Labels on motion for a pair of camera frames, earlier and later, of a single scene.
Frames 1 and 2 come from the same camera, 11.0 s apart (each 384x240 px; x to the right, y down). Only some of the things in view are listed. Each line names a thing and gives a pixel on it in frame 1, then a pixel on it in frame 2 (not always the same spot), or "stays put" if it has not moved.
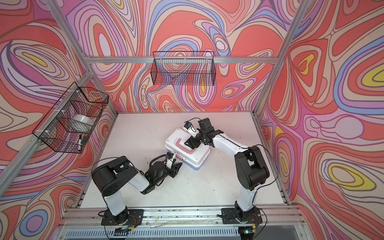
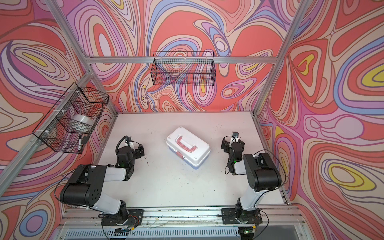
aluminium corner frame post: x=302 y=11 stays put
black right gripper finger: x=194 y=142 → x=225 y=146
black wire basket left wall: x=70 y=122 stays put
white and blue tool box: x=194 y=157 stays put
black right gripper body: x=203 y=135 → x=230 y=156
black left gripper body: x=165 y=173 → x=132 y=162
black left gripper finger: x=174 y=170 → x=139 y=152
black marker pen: x=80 y=144 stays put
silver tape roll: x=84 y=119 stays put
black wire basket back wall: x=186 y=68 stays put
